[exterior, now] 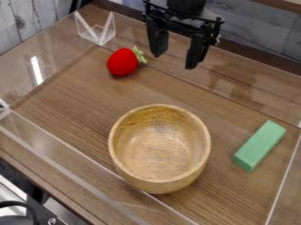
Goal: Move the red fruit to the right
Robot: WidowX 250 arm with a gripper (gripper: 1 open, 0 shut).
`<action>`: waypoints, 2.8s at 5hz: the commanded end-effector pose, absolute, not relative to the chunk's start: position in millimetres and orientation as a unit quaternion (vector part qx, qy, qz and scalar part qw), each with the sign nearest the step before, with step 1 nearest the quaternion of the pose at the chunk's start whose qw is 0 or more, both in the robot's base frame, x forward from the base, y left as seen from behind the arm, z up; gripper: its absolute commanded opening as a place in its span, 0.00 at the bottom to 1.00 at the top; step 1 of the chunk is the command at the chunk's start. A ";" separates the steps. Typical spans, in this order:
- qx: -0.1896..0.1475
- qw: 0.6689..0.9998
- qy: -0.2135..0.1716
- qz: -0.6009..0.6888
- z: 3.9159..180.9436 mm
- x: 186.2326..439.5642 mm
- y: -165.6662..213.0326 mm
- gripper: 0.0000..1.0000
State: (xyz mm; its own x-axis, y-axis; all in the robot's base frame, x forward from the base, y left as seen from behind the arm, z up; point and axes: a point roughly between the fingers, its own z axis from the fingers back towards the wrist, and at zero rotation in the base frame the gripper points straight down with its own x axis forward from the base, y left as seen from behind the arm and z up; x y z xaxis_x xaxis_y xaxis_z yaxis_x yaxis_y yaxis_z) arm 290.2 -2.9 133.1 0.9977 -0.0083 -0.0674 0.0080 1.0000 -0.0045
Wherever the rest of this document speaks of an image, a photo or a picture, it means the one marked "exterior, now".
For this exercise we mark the red plush strawberry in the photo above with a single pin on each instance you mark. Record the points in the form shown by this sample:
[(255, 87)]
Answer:
[(124, 61)]

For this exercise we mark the clear acrylic corner bracket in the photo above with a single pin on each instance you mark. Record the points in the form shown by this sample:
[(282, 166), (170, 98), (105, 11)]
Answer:
[(96, 34)]

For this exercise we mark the wooden bowl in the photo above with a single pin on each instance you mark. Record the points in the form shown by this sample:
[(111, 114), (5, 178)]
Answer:
[(159, 147)]

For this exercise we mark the black metal stand base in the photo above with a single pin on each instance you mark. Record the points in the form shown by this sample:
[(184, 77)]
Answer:
[(45, 217)]

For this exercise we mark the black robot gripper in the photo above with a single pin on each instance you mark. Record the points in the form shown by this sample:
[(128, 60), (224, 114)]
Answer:
[(183, 16)]

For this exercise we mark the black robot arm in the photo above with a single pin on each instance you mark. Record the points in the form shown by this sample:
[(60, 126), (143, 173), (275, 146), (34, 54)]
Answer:
[(187, 18)]

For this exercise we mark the green rectangular block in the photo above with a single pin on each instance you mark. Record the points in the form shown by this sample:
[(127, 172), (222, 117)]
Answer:
[(258, 145)]

